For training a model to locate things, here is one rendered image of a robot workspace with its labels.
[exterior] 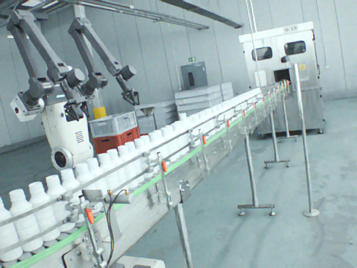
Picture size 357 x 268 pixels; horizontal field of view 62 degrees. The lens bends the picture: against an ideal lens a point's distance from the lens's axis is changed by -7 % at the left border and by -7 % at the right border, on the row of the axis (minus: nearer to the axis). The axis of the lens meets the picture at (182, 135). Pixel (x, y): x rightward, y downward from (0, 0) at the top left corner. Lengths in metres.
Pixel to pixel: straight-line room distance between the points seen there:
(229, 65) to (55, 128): 10.68
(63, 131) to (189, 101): 6.82
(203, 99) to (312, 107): 3.19
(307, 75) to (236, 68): 6.19
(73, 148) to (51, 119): 0.20
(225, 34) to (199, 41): 1.07
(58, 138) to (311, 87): 5.12
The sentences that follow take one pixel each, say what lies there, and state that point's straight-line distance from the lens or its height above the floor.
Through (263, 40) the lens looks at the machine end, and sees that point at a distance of 6.29.
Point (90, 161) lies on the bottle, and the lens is 1.07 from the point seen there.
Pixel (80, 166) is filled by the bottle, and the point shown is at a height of 1.16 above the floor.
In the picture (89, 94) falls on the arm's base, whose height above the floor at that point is 1.40.
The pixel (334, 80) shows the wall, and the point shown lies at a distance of 11.72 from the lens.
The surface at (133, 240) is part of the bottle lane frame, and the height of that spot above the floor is 0.84.
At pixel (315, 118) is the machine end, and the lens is 6.28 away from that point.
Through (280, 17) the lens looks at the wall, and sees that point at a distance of 11.88.
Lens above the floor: 1.35
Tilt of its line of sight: 9 degrees down
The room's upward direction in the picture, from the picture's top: 10 degrees counter-clockwise
